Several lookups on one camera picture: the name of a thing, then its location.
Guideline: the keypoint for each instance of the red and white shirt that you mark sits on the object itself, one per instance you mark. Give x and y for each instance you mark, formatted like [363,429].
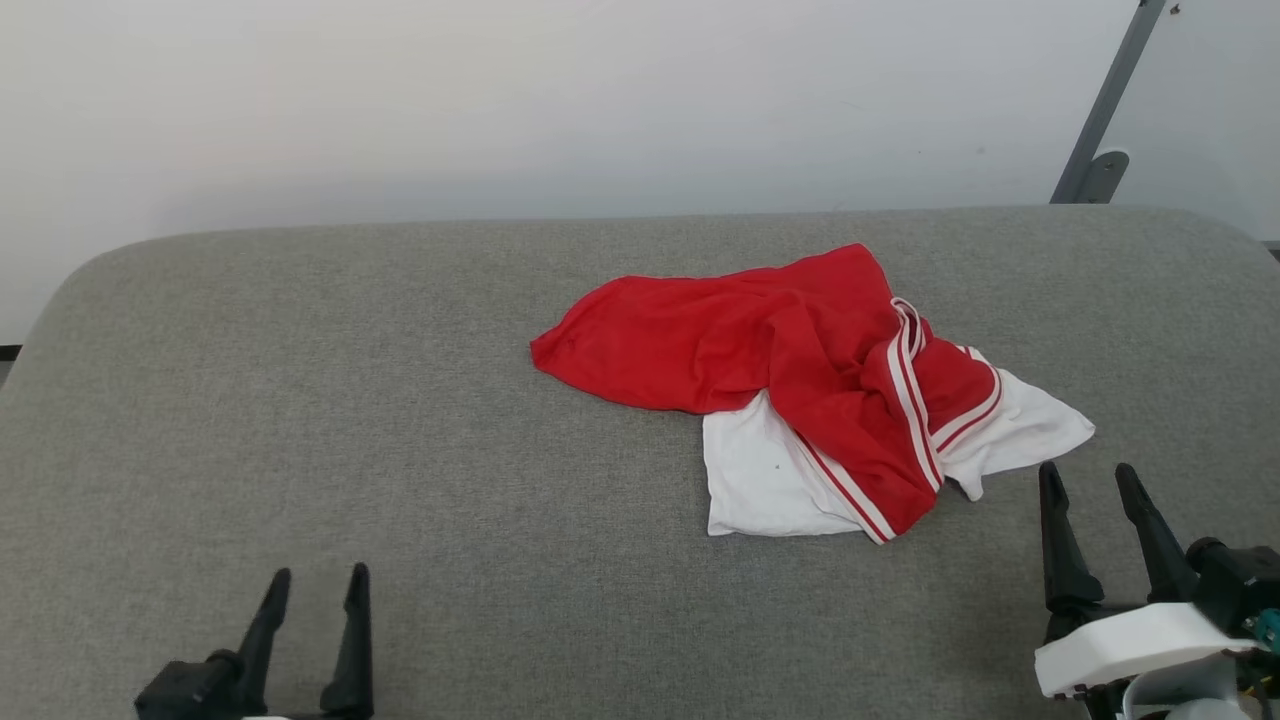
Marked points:
[760,340]

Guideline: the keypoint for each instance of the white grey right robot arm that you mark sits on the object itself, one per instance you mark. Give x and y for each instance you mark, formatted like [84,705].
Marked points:
[1190,695]

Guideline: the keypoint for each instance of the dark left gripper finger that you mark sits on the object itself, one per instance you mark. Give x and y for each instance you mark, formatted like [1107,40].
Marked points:
[262,640]
[352,660]

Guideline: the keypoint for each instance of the grey rounded metal bracket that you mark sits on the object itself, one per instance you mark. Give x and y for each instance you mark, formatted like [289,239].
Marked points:
[1106,178]

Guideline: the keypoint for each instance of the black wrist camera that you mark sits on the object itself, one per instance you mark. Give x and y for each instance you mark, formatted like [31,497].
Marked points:
[185,690]
[1235,585]

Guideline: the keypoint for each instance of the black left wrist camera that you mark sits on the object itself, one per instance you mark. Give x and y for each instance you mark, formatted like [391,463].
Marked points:
[185,690]

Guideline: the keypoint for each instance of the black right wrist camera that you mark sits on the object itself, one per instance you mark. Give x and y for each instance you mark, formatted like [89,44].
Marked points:
[1235,585]

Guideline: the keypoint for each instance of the grey slanted metal bar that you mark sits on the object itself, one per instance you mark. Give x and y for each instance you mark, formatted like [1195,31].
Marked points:
[1110,100]

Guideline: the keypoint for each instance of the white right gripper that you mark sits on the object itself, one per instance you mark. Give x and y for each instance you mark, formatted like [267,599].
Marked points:
[1140,645]

